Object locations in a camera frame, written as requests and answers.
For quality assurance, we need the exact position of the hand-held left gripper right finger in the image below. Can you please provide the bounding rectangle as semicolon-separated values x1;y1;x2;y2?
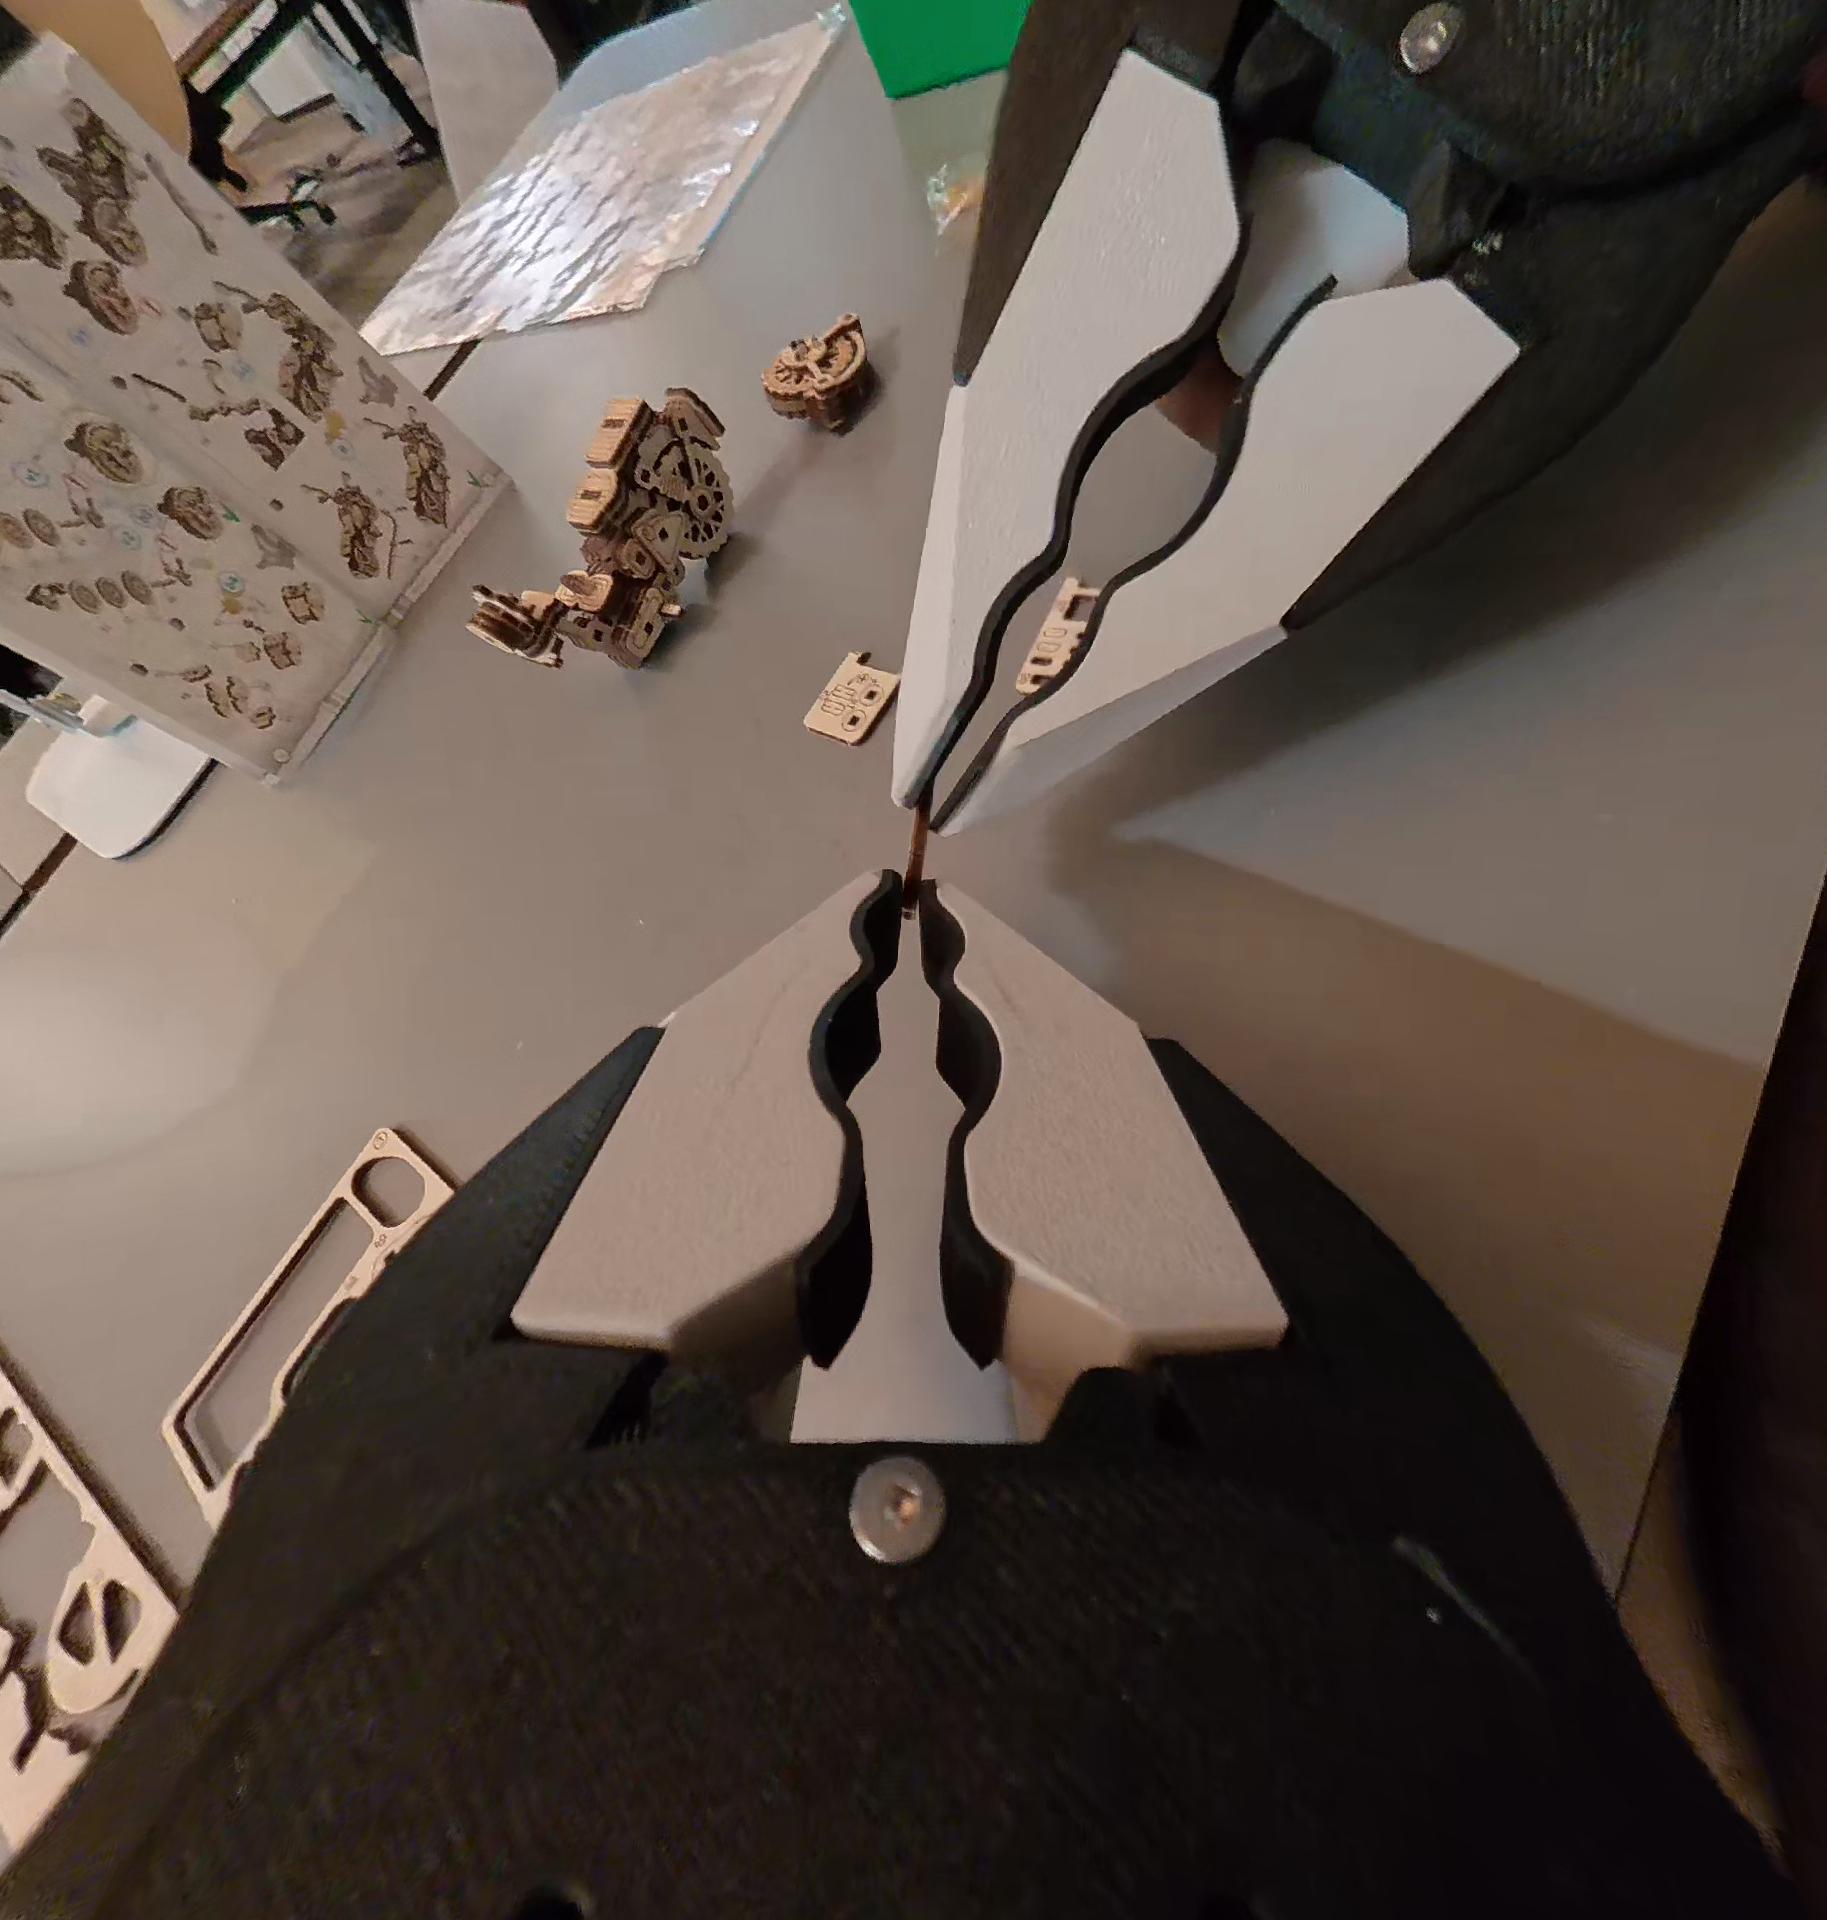
919;878;1293;1420

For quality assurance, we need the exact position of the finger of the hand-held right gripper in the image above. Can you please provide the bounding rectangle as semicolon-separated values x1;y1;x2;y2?
890;51;1250;808
934;274;1525;836

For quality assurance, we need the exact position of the silver foil sheet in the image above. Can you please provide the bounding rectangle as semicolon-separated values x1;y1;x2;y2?
359;21;845;358

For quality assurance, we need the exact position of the small wooden gear assembly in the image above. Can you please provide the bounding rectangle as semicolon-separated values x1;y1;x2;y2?
762;311;874;436

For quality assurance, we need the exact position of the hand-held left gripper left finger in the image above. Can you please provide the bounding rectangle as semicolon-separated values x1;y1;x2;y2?
513;877;910;1441

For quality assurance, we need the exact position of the grey desk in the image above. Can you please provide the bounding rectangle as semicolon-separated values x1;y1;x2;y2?
0;21;1827;1863

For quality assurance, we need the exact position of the narrow wooden puzzle sheet frame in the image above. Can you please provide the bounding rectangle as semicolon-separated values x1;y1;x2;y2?
161;1125;460;1536

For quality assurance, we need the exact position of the wide wooden puzzle sheet frame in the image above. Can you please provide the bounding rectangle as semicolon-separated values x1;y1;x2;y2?
0;1319;180;1849

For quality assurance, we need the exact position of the green plastic bin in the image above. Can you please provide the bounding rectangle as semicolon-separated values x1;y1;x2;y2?
851;0;1039;101

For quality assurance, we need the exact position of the printed assembly instruction booklet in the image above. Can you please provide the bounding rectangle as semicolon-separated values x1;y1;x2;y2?
0;94;514;782

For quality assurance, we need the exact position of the black metal chair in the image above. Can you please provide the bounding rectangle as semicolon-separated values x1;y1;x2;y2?
146;0;453;230

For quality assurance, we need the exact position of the bent wooden puzzle piece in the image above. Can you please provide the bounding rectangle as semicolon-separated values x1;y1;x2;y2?
1013;582;1104;697

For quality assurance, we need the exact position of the large wooden gear model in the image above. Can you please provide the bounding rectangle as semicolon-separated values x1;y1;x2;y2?
467;389;739;672

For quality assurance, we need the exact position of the white flat device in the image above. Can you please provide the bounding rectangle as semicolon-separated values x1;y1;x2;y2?
26;693;220;859

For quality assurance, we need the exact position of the person's dark brown clothing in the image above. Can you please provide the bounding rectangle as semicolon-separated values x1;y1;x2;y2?
1661;838;1827;1920

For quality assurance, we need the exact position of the flat wooden cutout piece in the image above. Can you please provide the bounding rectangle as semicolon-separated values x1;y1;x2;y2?
802;646;904;745

